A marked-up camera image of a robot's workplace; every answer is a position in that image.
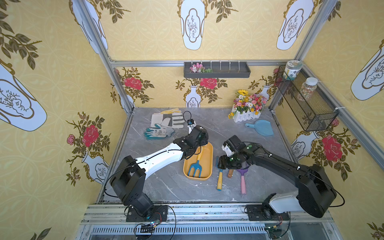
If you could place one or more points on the circuit board with wires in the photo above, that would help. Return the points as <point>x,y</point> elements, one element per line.
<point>274,232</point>
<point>146,228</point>

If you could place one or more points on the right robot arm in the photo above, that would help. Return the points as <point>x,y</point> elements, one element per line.
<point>315,191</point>

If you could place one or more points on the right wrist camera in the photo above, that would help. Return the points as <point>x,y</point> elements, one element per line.
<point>227,149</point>

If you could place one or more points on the pink flowers on shelf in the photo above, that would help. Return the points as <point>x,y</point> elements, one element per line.
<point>199,68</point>

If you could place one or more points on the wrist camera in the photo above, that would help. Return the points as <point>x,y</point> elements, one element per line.
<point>227,149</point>
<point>191,125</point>

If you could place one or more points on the grey wall shelf tray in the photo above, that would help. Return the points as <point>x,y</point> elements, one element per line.
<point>221,69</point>

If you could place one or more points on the clear jar white lid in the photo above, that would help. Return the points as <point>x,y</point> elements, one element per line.
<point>307,89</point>

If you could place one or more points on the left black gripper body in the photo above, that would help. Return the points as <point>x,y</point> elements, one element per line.
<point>199,137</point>

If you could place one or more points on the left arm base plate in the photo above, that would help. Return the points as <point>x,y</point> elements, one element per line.
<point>159,212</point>

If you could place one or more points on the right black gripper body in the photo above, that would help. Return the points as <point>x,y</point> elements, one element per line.
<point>227,161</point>

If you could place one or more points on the jar with patterned lid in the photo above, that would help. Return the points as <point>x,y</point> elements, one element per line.
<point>292,69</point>

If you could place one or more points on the yellow plastic storage tray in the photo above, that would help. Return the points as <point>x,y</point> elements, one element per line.
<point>206,162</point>

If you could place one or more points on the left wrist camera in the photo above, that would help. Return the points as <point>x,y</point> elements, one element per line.
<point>191,125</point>

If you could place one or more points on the black wire mesh basket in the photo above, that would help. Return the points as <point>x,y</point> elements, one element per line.
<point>314,113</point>

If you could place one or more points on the purple rake pink handle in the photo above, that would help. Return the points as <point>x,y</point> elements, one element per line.
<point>243,181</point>

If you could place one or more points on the white green striped glove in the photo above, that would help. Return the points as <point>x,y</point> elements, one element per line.
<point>173,120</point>

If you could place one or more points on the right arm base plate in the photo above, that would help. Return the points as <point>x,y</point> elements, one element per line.
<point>263,213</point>

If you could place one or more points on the teal grey garden glove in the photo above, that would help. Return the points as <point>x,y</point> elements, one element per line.
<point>158,132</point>

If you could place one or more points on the left circuit board with wires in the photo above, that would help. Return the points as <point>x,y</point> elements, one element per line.
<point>146,228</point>

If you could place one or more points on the flower pot white fence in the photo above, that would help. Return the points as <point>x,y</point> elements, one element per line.
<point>247,106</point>

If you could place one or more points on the teal rake yellow handle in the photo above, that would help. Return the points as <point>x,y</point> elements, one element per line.
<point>196,167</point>

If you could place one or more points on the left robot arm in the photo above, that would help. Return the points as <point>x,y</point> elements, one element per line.
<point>128,180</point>

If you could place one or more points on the right circuit board with wires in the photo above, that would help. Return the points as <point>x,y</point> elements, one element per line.
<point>274,232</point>

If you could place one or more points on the blue plastic dustpan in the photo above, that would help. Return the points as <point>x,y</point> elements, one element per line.
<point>262,127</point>

